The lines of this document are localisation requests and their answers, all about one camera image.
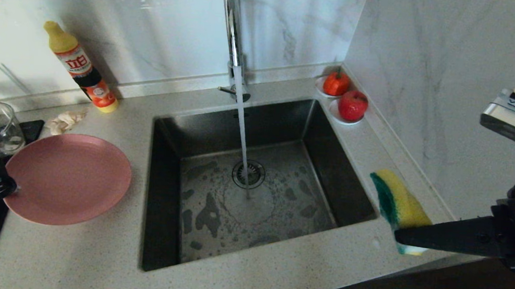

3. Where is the running water stream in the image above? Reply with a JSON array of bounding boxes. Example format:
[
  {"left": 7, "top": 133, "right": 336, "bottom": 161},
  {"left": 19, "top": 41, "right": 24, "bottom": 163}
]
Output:
[{"left": 226, "top": 65, "right": 259, "bottom": 202}]

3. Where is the orange dish soap bottle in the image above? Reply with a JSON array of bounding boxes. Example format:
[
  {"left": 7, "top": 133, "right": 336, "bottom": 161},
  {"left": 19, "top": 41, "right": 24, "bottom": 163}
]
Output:
[{"left": 38, "top": 21, "right": 124, "bottom": 114}]

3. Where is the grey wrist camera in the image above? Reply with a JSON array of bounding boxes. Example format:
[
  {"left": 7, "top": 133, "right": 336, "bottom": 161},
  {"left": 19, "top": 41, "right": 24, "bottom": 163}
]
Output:
[{"left": 478, "top": 87, "right": 515, "bottom": 149}]

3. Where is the red tomato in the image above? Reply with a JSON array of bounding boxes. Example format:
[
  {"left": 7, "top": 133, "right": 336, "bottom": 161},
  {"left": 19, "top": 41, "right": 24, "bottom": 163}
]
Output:
[{"left": 322, "top": 69, "right": 351, "bottom": 97}]

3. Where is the stainless steel sink basin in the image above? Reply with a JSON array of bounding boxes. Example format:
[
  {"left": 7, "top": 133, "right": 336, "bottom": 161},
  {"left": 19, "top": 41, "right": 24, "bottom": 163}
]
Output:
[{"left": 140, "top": 89, "right": 385, "bottom": 285}]

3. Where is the chrome faucet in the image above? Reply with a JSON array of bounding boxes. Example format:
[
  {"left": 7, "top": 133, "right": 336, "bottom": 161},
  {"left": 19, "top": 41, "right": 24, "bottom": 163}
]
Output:
[{"left": 213, "top": 0, "right": 258, "bottom": 105}]

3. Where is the pink plate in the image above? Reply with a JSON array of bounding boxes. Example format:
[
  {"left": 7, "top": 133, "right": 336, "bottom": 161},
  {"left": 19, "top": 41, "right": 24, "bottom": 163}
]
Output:
[{"left": 1, "top": 130, "right": 134, "bottom": 230}]

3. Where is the crumpled paper scrap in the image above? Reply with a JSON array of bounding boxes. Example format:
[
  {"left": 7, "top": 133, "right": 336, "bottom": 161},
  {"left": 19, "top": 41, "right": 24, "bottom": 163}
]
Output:
[{"left": 45, "top": 106, "right": 89, "bottom": 138}]

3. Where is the round metal drain strainer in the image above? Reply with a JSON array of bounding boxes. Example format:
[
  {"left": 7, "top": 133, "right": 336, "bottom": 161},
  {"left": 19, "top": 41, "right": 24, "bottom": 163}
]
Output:
[{"left": 231, "top": 159, "right": 267, "bottom": 190}]

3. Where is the red apple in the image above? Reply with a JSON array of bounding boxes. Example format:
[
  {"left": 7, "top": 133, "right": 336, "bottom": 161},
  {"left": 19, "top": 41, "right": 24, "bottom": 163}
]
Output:
[{"left": 337, "top": 90, "right": 370, "bottom": 124}]

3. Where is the yellow green sponge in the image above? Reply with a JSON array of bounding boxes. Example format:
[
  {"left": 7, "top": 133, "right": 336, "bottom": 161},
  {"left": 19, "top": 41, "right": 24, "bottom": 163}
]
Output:
[{"left": 365, "top": 168, "right": 436, "bottom": 257}]

